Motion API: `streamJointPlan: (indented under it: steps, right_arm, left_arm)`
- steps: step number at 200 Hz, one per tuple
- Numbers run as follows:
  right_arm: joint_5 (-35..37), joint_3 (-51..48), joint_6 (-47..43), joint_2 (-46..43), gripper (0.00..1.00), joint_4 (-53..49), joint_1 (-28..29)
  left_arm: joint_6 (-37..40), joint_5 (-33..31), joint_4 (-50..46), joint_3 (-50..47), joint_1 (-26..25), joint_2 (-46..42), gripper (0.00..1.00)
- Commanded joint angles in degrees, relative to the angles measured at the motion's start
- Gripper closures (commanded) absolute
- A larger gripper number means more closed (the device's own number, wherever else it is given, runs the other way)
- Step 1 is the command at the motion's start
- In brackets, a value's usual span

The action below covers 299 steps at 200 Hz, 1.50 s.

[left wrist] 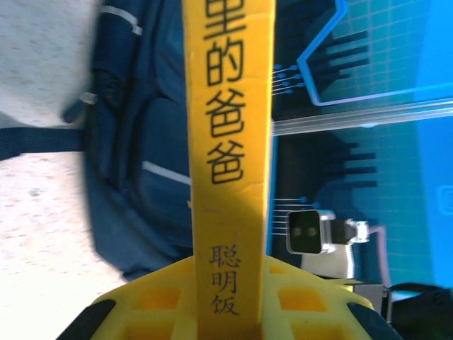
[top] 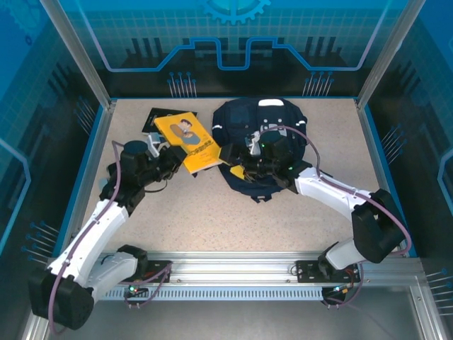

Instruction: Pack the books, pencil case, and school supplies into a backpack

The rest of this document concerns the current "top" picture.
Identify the yellow cartoon cover book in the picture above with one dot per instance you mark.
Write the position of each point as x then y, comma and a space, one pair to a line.
198, 145

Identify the small grey-blue block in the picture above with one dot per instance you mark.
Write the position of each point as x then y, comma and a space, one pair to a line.
102, 183

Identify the navy blue backpack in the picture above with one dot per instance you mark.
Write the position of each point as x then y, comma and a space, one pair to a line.
244, 117

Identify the black book gold emblem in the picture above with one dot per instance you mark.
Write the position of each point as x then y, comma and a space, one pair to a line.
150, 122

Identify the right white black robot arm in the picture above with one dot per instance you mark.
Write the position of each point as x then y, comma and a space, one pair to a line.
329, 187

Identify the green-lit adapter board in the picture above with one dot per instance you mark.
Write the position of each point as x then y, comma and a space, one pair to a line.
133, 288
339, 290

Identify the grey metal front shelf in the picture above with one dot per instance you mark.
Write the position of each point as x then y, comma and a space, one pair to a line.
230, 318

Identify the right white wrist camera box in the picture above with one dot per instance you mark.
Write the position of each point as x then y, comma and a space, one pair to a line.
254, 145

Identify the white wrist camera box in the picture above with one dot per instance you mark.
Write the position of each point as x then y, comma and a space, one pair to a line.
254, 145
154, 143

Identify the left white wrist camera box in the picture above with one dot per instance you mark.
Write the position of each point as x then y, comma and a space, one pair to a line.
154, 143

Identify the aluminium mounting rail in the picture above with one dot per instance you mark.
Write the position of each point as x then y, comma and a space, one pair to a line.
230, 265

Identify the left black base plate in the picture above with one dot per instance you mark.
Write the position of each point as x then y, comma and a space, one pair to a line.
155, 272

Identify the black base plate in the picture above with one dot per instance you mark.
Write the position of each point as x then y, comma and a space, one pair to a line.
306, 272
155, 272

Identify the aluminium frame post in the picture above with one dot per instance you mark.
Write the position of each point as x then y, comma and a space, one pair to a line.
389, 53
84, 60

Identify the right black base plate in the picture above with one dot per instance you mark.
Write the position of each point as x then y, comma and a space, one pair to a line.
306, 272

